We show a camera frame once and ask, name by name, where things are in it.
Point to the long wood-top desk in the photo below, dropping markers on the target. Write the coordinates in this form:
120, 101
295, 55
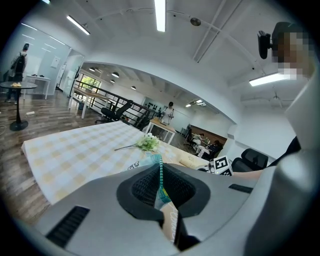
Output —
90, 93

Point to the black metal railing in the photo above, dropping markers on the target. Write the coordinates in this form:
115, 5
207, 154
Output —
125, 102

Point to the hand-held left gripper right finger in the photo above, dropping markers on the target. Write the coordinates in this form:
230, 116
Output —
225, 197

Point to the small wood-top desk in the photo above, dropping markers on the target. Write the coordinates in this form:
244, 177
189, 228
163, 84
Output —
161, 125

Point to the person's right forearm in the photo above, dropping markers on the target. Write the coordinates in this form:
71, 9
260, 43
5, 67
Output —
247, 174

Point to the black headrest office chair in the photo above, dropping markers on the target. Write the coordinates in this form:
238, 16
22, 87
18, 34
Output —
252, 160

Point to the beige hardcover book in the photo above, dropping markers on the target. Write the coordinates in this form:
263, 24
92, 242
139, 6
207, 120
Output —
191, 160

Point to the person's head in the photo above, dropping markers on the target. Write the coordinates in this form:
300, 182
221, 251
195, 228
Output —
292, 50

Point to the white power strip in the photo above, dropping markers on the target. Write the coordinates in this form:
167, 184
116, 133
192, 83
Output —
30, 113

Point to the black coat rack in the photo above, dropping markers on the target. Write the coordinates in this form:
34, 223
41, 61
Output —
76, 75

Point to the artificial white flower bouquet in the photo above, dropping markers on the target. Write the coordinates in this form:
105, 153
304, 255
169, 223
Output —
148, 143

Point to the table with checkered cloth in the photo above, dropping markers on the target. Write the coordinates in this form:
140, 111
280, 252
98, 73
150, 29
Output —
75, 150

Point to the round black bar table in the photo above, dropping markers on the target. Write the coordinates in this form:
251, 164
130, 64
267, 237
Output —
17, 86

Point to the green bin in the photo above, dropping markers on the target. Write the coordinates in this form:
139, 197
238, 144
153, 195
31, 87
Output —
81, 105

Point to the black head-mounted camera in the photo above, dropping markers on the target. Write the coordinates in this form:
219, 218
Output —
263, 45

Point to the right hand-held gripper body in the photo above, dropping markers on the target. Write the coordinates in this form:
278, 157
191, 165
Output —
222, 165

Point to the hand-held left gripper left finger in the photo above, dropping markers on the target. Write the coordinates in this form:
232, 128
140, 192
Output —
100, 220

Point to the light blue pencil pouch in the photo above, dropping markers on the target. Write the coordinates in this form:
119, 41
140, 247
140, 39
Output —
161, 172

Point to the round ceiling fixture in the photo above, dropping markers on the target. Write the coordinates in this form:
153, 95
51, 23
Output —
195, 21

